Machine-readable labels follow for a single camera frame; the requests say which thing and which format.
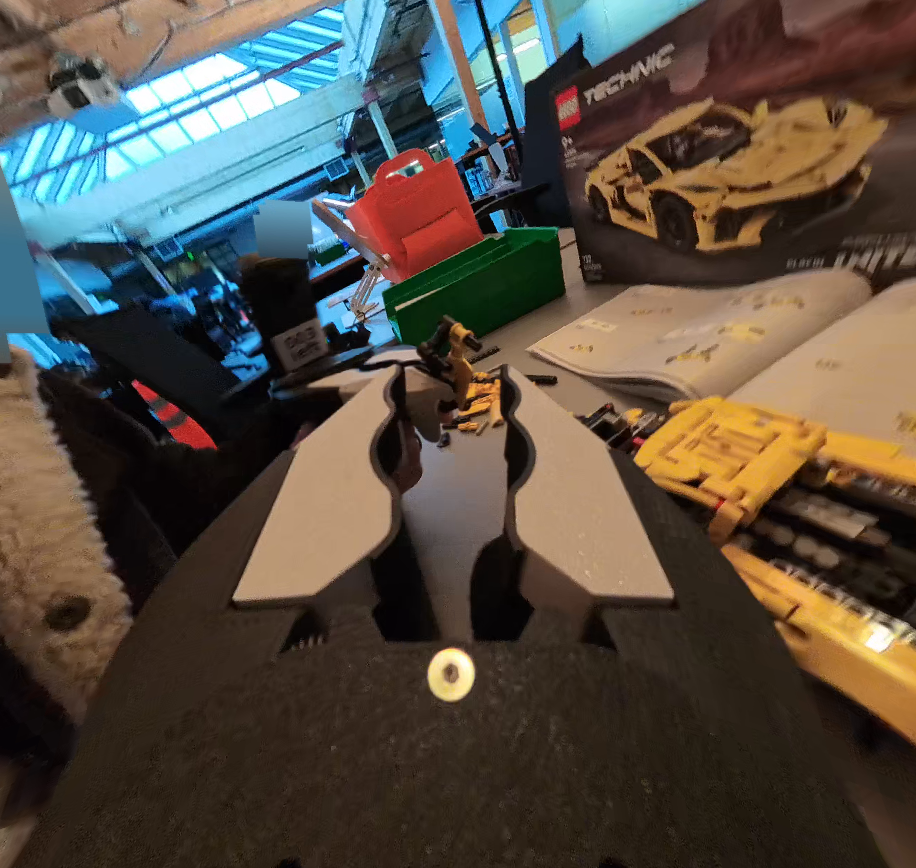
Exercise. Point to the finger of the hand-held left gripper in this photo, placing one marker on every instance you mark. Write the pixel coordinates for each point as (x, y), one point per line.
(351, 376)
(430, 403)

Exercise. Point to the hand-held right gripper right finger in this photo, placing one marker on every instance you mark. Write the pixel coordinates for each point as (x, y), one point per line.
(587, 525)

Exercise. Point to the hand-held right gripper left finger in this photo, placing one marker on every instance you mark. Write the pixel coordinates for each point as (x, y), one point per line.
(322, 525)

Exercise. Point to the small yellow brick assembly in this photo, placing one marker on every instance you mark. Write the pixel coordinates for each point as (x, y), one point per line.
(458, 353)

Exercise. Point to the grey desk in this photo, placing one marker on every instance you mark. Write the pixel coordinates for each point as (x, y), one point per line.
(458, 510)

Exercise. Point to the person's left hand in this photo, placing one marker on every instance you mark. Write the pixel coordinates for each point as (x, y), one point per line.
(405, 453)

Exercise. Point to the pile of yellow brick pieces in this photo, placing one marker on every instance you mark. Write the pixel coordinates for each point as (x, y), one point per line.
(480, 407)

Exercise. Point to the green plastic bin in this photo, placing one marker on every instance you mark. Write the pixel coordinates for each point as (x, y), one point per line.
(480, 284)

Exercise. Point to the black office chair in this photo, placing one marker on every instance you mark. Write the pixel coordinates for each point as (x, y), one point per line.
(158, 360)

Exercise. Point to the orange plastic carry case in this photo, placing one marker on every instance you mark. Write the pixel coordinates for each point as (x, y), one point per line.
(415, 217)

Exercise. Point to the yellow toy brick car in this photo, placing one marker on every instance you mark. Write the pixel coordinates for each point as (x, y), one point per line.
(802, 525)

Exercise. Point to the open instruction booklet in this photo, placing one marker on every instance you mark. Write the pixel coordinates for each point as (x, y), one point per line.
(744, 346)

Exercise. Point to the dark sherpa-lined jacket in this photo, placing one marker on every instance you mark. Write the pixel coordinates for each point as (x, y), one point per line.
(57, 568)

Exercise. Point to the ceiling projector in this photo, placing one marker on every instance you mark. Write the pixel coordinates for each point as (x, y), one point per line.
(83, 88)

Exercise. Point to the black floor lamp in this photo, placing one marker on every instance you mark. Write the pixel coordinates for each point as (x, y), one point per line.
(480, 38)

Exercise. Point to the toy car set box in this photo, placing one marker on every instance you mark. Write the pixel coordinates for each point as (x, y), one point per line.
(744, 124)

